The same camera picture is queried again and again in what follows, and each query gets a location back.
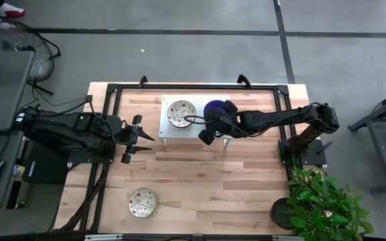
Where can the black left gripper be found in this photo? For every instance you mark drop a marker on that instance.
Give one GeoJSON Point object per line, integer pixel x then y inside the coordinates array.
{"type": "Point", "coordinates": [131, 134]}

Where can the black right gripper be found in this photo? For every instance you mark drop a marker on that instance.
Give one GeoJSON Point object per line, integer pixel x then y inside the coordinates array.
{"type": "Point", "coordinates": [221, 122]}

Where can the blue mini bowl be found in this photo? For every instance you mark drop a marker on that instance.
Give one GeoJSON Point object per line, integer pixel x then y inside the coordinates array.
{"type": "Point", "coordinates": [213, 106]}

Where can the green bowl with floral inside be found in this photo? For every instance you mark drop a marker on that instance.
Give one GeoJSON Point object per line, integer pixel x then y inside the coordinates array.
{"type": "Point", "coordinates": [179, 112]}
{"type": "Point", "coordinates": [142, 202]}

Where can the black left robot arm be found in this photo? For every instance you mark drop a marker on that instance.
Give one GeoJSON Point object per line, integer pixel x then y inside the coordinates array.
{"type": "Point", "coordinates": [62, 129]}

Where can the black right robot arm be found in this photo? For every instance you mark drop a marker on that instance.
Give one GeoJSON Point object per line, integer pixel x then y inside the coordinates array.
{"type": "Point", "coordinates": [273, 118]}

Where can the white perforated metal rack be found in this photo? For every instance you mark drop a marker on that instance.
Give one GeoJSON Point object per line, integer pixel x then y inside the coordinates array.
{"type": "Point", "coordinates": [176, 134]}

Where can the black computer case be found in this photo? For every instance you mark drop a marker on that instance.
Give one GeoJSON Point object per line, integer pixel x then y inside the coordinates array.
{"type": "Point", "coordinates": [45, 170]}

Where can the black plant pot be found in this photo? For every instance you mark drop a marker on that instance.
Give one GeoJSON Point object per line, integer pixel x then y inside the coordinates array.
{"type": "Point", "coordinates": [280, 214]}

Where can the yellow blue packet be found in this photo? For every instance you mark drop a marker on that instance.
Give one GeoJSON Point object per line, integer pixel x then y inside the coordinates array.
{"type": "Point", "coordinates": [18, 171]}

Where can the green leafy plant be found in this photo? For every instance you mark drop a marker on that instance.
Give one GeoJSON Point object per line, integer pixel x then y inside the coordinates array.
{"type": "Point", "coordinates": [320, 204]}

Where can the dark grey desk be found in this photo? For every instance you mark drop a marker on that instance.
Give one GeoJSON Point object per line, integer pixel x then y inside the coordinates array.
{"type": "Point", "coordinates": [8, 150]}

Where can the black floor fan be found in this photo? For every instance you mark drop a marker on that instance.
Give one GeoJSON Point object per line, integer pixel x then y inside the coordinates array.
{"type": "Point", "coordinates": [32, 43]}

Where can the grey desk panel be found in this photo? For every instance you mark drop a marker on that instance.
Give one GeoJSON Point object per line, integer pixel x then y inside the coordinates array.
{"type": "Point", "coordinates": [2, 90]}

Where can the black metal stand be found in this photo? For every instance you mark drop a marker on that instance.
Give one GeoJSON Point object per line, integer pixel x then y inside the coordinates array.
{"type": "Point", "coordinates": [380, 157]}

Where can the person's red white shoe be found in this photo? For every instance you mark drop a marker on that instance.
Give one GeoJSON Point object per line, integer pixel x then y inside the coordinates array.
{"type": "Point", "coordinates": [10, 11]}

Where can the black aluminium table frame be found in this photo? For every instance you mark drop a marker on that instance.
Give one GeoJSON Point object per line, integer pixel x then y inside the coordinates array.
{"type": "Point", "coordinates": [196, 87]}

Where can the black frame clamp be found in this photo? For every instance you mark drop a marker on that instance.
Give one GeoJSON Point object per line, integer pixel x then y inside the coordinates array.
{"type": "Point", "coordinates": [142, 81]}
{"type": "Point", "coordinates": [244, 79]}

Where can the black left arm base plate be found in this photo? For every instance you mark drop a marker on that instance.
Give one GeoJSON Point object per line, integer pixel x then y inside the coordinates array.
{"type": "Point", "coordinates": [89, 158]}

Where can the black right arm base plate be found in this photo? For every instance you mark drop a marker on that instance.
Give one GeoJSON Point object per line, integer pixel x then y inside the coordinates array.
{"type": "Point", "coordinates": [310, 157]}

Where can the silver metal bracket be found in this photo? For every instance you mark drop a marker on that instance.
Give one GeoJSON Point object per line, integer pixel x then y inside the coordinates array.
{"type": "Point", "coordinates": [281, 238]}
{"type": "Point", "coordinates": [102, 237]}

